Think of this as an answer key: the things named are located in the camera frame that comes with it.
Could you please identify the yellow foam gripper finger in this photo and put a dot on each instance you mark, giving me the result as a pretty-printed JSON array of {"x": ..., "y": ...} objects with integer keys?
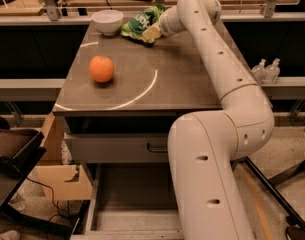
[{"x": 151, "y": 33}]

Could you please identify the green rice chip bag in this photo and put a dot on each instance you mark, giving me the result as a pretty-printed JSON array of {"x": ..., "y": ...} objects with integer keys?
[{"x": 135, "y": 27}]

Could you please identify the white ceramic bowl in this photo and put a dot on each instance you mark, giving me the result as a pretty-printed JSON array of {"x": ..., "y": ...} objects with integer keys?
[{"x": 107, "y": 22}]

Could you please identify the closed grey middle drawer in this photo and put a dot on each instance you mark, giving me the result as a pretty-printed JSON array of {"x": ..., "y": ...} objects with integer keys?
[{"x": 118, "y": 148}]

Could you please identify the orange fruit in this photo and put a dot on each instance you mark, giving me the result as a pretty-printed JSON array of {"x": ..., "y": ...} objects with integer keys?
[{"x": 101, "y": 69}]

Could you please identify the left clear plastic bottle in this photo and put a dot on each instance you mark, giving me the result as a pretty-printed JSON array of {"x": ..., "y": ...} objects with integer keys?
[{"x": 258, "y": 71}]

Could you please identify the grey drawer cabinet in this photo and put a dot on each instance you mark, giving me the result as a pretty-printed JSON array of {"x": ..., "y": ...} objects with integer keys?
[{"x": 151, "y": 88}]

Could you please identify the right clear plastic bottle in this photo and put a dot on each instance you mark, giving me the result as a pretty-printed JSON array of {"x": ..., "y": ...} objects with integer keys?
[{"x": 271, "y": 72}]

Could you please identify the clear plastic bottle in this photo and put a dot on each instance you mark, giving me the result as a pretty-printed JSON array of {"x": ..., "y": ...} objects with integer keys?
[
  {"x": 258, "y": 71},
  {"x": 271, "y": 72}
]

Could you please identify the cardboard box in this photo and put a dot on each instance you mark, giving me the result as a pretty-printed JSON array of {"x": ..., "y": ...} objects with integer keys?
[{"x": 63, "y": 181}]

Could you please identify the open grey bottom drawer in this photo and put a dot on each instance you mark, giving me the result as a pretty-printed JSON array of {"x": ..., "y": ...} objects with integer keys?
[{"x": 133, "y": 201}]

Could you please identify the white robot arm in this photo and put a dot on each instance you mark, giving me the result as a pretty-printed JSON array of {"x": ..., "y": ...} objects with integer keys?
[{"x": 201, "y": 145}]

